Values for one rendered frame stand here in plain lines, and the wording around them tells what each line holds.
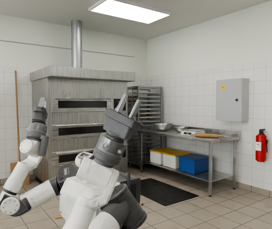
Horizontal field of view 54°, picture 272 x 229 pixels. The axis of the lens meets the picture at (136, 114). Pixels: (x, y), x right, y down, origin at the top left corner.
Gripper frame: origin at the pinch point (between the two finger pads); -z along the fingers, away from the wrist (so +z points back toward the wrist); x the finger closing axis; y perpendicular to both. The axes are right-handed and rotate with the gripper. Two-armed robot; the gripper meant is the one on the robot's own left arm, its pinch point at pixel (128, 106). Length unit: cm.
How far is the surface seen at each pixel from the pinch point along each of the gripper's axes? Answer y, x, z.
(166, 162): 429, 47, 81
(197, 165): 394, -8, 55
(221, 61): 412, 29, -130
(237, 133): 400, -45, -22
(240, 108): 377, -32, -60
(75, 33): 341, 286, -73
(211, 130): 432, -3, -9
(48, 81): 269, 243, 24
